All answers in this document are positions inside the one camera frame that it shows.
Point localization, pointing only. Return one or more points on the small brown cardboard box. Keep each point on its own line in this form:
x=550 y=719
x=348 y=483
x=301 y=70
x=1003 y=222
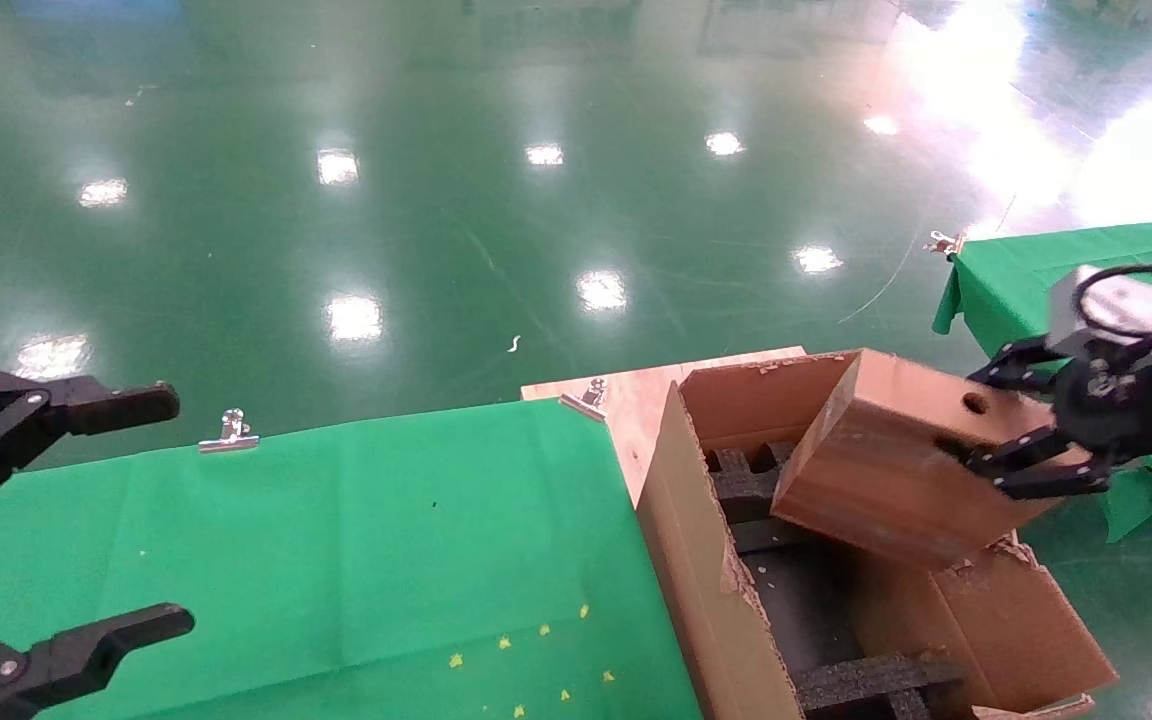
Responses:
x=886 y=470

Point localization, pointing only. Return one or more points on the dark grey carton liner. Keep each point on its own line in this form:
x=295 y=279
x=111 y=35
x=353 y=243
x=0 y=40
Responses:
x=796 y=600

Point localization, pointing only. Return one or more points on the large open cardboard carton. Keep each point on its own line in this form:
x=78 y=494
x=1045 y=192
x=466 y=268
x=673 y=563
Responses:
x=706 y=580

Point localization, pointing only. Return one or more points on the green table cloth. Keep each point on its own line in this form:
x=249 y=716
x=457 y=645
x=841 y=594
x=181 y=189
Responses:
x=336 y=550
x=1016 y=290

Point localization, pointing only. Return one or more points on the silver binder clip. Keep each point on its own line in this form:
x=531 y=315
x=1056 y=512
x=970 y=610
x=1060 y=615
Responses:
x=586 y=400
x=944 y=243
x=229 y=435

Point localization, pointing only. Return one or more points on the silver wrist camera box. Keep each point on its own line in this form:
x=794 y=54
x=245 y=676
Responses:
x=1126 y=305

